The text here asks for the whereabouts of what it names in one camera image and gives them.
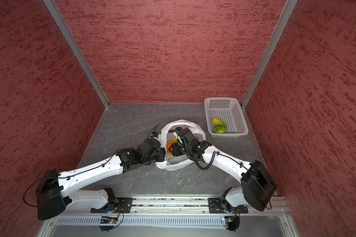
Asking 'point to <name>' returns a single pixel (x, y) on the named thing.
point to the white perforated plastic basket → (228, 110)
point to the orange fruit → (168, 144)
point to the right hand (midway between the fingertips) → (172, 152)
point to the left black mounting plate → (122, 205)
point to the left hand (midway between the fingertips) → (165, 155)
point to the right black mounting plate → (217, 205)
